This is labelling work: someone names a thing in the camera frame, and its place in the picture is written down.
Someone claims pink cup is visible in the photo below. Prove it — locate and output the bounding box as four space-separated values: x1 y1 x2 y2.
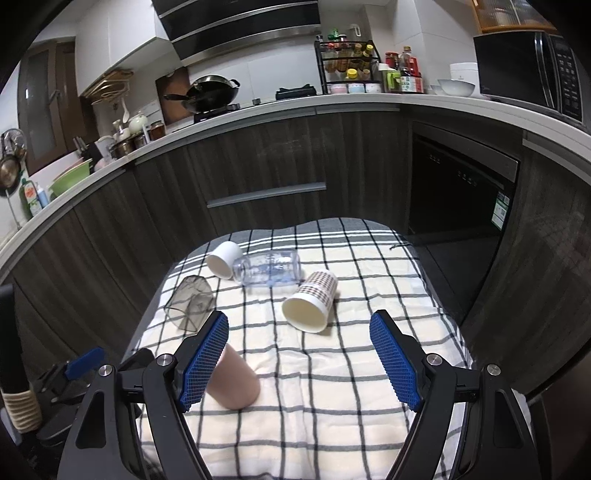
206 344 260 411

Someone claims grey translucent cup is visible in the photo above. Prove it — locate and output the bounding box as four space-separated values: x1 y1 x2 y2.
164 275 215 334

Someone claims white paper cup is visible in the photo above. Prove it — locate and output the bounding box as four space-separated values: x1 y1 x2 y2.
205 241 243 280

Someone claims patterned paper cup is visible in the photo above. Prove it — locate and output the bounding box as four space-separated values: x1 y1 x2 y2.
281 270 338 334

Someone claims checkered white cloth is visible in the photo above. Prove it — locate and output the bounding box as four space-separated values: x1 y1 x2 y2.
121 217 477 480

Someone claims clear glass bottle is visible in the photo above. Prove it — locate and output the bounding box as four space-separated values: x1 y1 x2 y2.
232 249 301 288

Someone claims built-in black dishwasher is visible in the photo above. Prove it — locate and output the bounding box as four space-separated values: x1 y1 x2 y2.
409 122 519 244

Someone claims dish soap bottle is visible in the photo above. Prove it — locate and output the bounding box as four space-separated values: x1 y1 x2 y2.
21 178 43 217

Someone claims green plastic basin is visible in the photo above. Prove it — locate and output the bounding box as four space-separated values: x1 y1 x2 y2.
50 159 92 198

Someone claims hanging steel pan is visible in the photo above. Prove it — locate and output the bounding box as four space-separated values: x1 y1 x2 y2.
1 128 27 195

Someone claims white teapot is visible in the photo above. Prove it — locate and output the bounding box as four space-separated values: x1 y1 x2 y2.
127 111 148 136

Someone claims white bowl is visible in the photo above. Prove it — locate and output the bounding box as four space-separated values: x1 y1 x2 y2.
438 79 475 98

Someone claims black wok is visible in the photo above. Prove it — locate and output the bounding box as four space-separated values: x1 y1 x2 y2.
163 75 240 114

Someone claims red label sauce bottle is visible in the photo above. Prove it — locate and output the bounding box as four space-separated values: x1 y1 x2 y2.
399 46 424 94

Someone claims white rice cooker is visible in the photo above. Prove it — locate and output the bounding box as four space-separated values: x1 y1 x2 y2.
450 62 480 87

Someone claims black microwave oven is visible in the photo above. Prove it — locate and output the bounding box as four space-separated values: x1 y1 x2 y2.
474 30 590 125

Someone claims black spice rack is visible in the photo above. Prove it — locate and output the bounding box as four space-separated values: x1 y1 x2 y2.
314 40 383 95

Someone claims black range hood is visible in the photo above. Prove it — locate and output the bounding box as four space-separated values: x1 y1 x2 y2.
152 0 321 65

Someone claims metal drawer handle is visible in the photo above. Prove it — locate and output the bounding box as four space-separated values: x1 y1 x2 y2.
207 182 327 209

